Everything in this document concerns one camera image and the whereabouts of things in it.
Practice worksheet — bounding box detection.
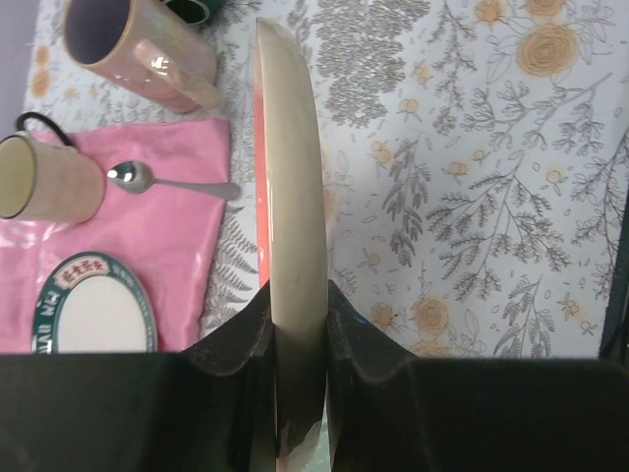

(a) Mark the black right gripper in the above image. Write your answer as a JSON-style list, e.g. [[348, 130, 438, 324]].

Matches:
[[599, 235, 629, 365]]

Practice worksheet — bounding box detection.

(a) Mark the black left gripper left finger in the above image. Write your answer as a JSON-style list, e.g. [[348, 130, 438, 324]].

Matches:
[[1, 288, 277, 471]]

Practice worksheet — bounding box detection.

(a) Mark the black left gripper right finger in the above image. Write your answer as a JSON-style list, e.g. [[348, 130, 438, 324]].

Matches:
[[326, 284, 628, 471]]

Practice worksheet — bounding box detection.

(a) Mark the cream and pink branch plate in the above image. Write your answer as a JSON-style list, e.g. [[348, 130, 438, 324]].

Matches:
[[253, 18, 328, 471]]

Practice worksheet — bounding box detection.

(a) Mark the white plate green rim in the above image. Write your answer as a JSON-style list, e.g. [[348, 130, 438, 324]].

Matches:
[[30, 251, 158, 355]]

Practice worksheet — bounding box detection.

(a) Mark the pink cloth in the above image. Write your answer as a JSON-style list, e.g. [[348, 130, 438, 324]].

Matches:
[[1, 118, 230, 353]]

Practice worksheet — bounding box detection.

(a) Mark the floral tablecloth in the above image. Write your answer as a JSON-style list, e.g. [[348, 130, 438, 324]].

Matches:
[[22, 0, 629, 360]]

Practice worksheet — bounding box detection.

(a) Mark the metal spoon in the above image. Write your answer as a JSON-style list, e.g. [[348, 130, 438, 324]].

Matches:
[[106, 160, 241, 201]]

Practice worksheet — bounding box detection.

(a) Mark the pink mug purple inside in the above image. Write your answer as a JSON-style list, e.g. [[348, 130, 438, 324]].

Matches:
[[63, 0, 221, 114]]

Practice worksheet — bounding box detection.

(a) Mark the dark green mug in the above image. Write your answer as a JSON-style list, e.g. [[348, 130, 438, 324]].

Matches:
[[162, 0, 226, 26]]

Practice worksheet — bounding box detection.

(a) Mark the cream mug black handle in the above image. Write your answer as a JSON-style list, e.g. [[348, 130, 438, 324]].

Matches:
[[1, 111, 106, 223]]

